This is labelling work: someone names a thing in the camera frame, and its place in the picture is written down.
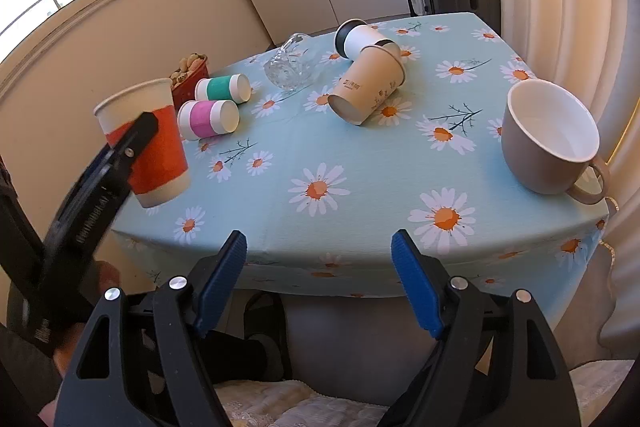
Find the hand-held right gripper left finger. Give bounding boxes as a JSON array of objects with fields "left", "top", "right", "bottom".
[{"left": 54, "top": 230, "right": 248, "bottom": 427}]

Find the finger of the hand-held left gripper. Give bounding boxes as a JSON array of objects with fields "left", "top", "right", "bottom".
[{"left": 42, "top": 111, "right": 160, "bottom": 290}]

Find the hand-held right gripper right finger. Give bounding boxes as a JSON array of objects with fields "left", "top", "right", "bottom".
[{"left": 377, "top": 230, "right": 583, "bottom": 427}]

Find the orange banded paper cup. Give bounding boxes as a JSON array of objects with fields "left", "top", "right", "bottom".
[{"left": 93, "top": 78, "right": 190, "bottom": 208}]

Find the pink banded paper cup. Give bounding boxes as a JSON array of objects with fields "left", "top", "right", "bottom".
[{"left": 177, "top": 98, "right": 240, "bottom": 142}]

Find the green banded paper cup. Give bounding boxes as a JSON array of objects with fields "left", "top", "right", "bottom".
[{"left": 194, "top": 73, "right": 251, "bottom": 105}]

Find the brown paper cup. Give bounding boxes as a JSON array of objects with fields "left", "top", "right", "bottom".
[{"left": 327, "top": 45, "right": 405, "bottom": 126}]

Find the black and white cup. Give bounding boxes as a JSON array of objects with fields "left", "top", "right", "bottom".
[{"left": 334, "top": 19, "right": 402, "bottom": 60}]

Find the person's left hand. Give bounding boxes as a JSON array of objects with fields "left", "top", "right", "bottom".
[{"left": 93, "top": 261, "right": 125, "bottom": 308}]

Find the black chair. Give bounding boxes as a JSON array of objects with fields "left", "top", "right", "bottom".
[{"left": 210, "top": 289, "right": 293, "bottom": 383}]

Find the red snack box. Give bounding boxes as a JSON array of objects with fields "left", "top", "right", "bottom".
[{"left": 169, "top": 59, "right": 211, "bottom": 112}]

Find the pile of peanuts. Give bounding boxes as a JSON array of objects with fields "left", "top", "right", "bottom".
[{"left": 170, "top": 53, "right": 208, "bottom": 84}]

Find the blue daisy tablecloth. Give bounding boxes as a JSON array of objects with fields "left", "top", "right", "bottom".
[{"left": 109, "top": 12, "right": 611, "bottom": 300}]

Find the white lace cloth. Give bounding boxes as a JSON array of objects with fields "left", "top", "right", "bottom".
[{"left": 212, "top": 359, "right": 632, "bottom": 427}]

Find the grey ceramic mug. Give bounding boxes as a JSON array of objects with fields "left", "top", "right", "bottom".
[{"left": 501, "top": 79, "right": 612, "bottom": 206}]

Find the clear glass mug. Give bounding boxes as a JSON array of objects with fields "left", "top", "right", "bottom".
[{"left": 263, "top": 33, "right": 321, "bottom": 92}]

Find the cream curtain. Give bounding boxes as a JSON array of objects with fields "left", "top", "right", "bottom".
[{"left": 475, "top": 0, "right": 640, "bottom": 350}]

